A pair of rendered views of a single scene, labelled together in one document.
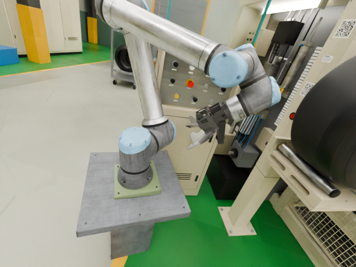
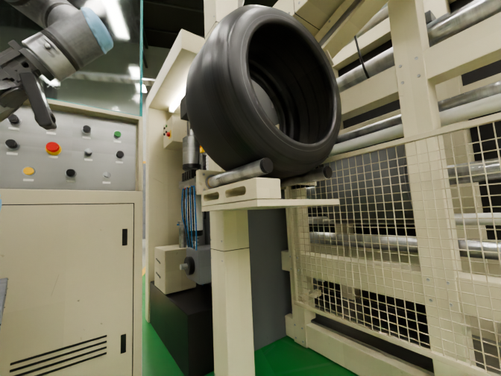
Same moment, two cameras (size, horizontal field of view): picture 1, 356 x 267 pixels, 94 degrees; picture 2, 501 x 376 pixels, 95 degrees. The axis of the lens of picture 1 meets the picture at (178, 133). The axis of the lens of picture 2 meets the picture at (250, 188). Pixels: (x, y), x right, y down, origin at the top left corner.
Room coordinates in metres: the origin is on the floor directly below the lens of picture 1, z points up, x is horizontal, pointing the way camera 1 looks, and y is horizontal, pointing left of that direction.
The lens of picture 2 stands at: (-0.01, -0.43, 0.77)
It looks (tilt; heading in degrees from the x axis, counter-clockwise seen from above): 6 degrees up; 339
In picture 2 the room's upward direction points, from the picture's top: 3 degrees counter-clockwise
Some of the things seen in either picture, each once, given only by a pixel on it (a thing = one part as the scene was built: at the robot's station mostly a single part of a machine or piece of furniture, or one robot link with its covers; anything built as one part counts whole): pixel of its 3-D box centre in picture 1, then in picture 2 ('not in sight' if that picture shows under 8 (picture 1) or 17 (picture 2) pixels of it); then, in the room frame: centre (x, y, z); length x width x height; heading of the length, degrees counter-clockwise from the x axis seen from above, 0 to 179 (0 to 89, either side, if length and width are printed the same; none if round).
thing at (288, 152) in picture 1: (303, 166); (235, 175); (0.73, -0.65, 0.90); 0.35 x 0.05 x 0.05; 15
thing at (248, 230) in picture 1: (236, 219); not in sight; (1.01, -0.70, 0.01); 0.27 x 0.27 x 0.02; 15
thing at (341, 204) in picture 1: (312, 180); (267, 204); (0.77, -0.79, 0.80); 0.37 x 0.36 x 0.02; 105
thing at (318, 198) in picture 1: (295, 174); (235, 194); (0.73, -0.65, 0.84); 0.36 x 0.09 x 0.06; 15
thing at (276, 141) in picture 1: (299, 147); (240, 183); (0.94, -0.74, 0.90); 0.40 x 0.03 x 0.10; 105
